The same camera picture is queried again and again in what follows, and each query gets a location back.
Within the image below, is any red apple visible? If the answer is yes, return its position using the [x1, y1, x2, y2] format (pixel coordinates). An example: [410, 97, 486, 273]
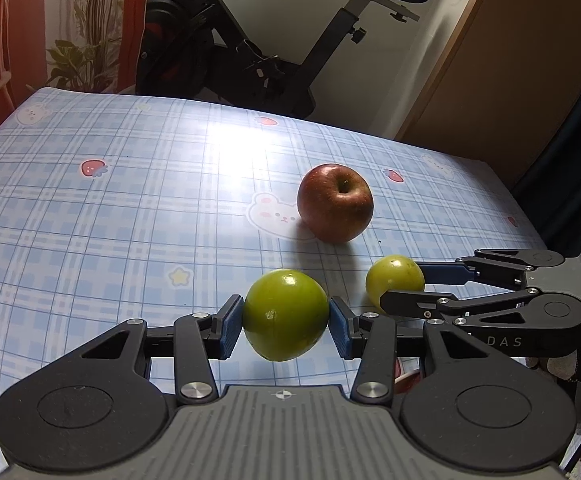
[297, 164, 374, 245]

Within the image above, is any dark blue curtain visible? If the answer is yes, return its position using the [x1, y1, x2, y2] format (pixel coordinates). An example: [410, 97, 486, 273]
[511, 94, 581, 257]

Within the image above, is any purple mangosteen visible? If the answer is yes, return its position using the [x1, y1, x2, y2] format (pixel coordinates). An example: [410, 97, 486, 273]
[393, 358, 421, 394]

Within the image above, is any black exercise bike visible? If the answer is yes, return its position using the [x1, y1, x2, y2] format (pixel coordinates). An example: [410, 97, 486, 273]
[135, 0, 428, 119]

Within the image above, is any blue plaid tablecloth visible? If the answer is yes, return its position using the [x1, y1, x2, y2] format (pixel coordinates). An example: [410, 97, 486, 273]
[0, 89, 542, 471]

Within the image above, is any green apple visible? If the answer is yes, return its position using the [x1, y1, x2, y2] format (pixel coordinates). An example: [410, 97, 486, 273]
[243, 269, 329, 362]
[365, 255, 425, 308]

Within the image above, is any wooden door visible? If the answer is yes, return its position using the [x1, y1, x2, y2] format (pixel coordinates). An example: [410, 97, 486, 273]
[397, 0, 581, 184]

